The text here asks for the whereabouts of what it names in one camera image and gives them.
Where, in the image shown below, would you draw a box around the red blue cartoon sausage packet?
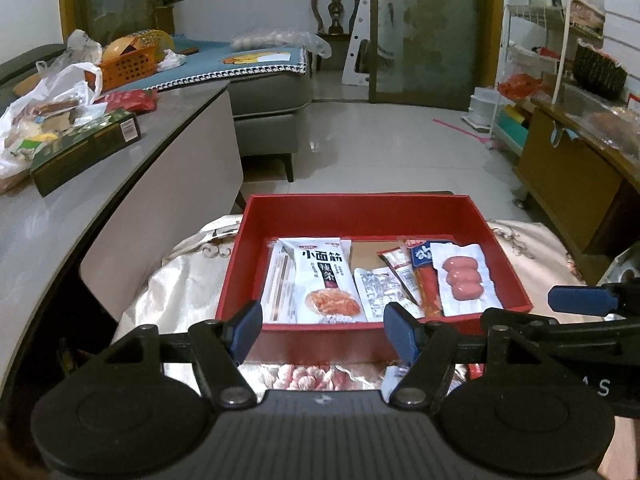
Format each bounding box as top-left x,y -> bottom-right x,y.
402,237 -> 447,320

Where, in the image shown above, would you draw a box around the glass sliding door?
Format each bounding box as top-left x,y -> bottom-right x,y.
367,0 -> 506,111

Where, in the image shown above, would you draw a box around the white packet orange food picture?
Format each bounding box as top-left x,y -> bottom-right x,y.
277,237 -> 366,324

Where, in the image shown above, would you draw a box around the silver floral tablecloth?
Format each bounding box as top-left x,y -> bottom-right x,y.
112,212 -> 616,393

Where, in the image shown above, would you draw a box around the grey sofa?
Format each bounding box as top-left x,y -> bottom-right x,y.
0,42 -> 313,183

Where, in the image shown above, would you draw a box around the red cardboard box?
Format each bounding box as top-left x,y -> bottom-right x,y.
215,192 -> 533,366

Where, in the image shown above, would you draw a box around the white bag with roll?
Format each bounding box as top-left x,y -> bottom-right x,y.
602,247 -> 640,286

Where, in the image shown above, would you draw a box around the wooden cabinet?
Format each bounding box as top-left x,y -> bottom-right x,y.
515,95 -> 640,286

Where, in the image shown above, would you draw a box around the small white text packet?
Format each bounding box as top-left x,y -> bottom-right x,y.
354,266 -> 418,322

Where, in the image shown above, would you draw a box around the crumpled white plastic bag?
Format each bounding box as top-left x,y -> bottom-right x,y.
37,30 -> 103,68
157,49 -> 188,71

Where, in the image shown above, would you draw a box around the white dark print snack packet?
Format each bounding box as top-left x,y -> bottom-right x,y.
382,364 -> 416,392

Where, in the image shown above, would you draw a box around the white plastic bucket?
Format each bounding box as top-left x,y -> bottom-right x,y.
462,86 -> 503,128

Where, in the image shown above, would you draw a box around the clear pink sausage packet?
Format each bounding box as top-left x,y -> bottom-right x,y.
430,242 -> 498,317

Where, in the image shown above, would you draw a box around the orange plastic basket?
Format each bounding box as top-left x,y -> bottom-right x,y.
84,44 -> 161,92

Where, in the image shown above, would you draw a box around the wooden framed glass panel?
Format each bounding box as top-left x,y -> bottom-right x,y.
60,0 -> 176,48

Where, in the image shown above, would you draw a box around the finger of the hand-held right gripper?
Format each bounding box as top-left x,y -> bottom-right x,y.
547,282 -> 640,317
479,307 -> 640,348

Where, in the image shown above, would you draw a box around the white packet with red label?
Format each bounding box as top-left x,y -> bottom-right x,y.
376,246 -> 426,307

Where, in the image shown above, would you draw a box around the dark basket white lace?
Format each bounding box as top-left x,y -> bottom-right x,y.
572,42 -> 628,101

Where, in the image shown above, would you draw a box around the clear plastic bag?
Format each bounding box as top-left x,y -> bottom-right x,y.
232,30 -> 332,58

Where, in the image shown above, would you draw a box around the yellow plastic bowl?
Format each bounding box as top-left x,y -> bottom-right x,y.
102,30 -> 173,63

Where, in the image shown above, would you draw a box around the dark wooden chair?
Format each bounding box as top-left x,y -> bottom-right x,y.
311,0 -> 361,71

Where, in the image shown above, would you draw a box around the white wire rack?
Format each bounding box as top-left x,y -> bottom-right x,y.
487,0 -> 608,161

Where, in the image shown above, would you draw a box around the pink stick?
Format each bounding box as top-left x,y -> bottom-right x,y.
432,119 -> 501,148

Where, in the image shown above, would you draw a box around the person's right forearm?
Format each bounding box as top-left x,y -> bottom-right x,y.
597,410 -> 640,480

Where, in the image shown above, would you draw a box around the red paper decoration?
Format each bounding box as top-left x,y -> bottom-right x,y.
497,74 -> 543,101

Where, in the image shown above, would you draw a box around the large white blue-striped packet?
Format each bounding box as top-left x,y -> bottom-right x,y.
261,240 -> 301,324

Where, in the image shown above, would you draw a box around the teal blanket checked border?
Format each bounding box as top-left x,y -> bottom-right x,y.
145,35 -> 311,92

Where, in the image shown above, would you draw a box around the white perforated board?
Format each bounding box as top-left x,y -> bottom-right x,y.
342,0 -> 382,86

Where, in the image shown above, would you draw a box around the brown cushion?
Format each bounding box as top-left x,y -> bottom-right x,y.
12,77 -> 46,97

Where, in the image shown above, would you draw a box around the clear plastic cover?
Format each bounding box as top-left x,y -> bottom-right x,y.
560,82 -> 640,151

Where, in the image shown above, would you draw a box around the red packets on table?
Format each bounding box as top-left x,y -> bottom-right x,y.
95,89 -> 158,113

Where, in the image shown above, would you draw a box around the white plastic bag of food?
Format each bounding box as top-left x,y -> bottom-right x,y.
0,62 -> 103,181

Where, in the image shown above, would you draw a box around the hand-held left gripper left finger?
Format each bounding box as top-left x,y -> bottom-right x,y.
52,300 -> 264,408

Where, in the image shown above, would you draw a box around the grey top curved table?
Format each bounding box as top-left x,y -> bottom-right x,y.
0,80 -> 246,361

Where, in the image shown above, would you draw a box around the teal yellow box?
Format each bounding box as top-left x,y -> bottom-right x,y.
495,105 -> 531,153

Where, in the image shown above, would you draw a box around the dark green long box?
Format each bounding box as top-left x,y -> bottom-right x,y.
30,109 -> 141,197

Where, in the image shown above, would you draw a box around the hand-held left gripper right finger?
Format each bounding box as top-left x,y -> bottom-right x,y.
382,301 -> 583,410

